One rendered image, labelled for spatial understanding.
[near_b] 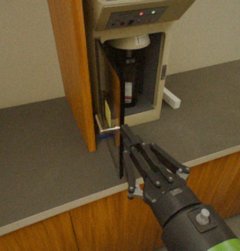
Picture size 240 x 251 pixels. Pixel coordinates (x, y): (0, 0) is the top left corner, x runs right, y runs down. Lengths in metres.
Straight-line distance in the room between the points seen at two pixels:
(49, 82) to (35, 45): 0.20
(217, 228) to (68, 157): 0.74
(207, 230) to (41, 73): 1.15
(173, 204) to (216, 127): 0.87
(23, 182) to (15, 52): 0.65
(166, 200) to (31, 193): 0.63
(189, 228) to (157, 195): 0.08
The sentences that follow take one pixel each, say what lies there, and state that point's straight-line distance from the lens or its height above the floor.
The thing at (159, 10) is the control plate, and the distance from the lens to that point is 0.84.
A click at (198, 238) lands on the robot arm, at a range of 0.35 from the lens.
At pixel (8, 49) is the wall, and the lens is 1.28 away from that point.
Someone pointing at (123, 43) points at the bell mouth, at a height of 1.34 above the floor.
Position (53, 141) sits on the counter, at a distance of 1.08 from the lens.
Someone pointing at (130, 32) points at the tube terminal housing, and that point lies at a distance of 0.90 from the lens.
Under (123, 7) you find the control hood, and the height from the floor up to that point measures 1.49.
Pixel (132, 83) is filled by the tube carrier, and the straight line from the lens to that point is 1.06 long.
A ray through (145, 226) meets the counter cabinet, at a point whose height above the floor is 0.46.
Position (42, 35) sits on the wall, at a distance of 1.27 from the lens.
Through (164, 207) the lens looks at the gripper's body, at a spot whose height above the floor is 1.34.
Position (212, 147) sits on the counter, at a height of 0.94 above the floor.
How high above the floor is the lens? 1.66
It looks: 40 degrees down
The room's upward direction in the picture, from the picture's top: straight up
